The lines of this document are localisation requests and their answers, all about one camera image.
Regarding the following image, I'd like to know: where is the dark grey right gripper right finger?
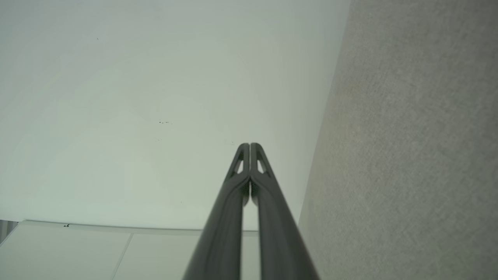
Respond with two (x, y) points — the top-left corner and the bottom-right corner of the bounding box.
(250, 143), (320, 280)

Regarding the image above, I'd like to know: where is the grey fabric sofa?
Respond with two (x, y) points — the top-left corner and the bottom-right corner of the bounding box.
(298, 0), (498, 280)

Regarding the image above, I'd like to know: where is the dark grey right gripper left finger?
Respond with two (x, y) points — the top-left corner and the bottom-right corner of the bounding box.
(183, 143), (251, 280)

